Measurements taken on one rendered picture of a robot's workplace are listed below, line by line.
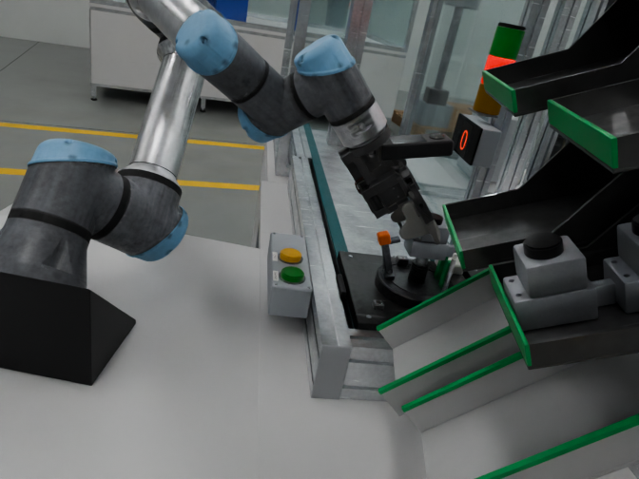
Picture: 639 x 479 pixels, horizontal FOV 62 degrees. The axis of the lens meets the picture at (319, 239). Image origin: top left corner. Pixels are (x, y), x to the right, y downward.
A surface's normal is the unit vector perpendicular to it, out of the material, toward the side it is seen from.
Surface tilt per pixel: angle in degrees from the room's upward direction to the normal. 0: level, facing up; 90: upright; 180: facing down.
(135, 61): 90
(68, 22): 90
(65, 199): 54
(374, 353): 90
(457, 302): 90
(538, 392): 45
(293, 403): 0
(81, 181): 60
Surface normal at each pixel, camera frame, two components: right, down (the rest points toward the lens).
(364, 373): 0.09, 0.45
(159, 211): 0.79, -0.13
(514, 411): -0.58, -0.76
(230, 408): 0.17, -0.89
